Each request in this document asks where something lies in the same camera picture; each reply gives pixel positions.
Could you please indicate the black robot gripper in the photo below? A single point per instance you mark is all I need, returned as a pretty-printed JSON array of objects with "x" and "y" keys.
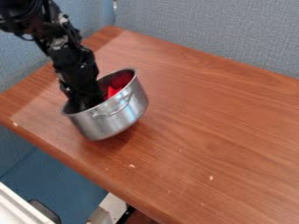
[{"x": 58, "y": 40}]

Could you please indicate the red rectangular block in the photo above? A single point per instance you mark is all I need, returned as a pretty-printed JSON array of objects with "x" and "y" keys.
[{"x": 113, "y": 87}]

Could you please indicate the white table leg bracket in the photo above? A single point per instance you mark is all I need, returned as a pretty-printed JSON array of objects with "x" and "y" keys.
[{"x": 109, "y": 211}]

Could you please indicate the black object near floor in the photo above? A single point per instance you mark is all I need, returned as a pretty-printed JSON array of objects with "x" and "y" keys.
[{"x": 49, "y": 214}]

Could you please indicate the metal pot with handle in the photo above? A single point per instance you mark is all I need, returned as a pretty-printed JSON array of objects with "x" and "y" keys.
[{"x": 116, "y": 113}]

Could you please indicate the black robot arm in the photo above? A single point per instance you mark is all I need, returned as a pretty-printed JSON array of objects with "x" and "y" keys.
[{"x": 37, "y": 21}]

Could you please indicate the white furniture edge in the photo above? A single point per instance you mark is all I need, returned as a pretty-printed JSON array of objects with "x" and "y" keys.
[{"x": 16, "y": 211}]

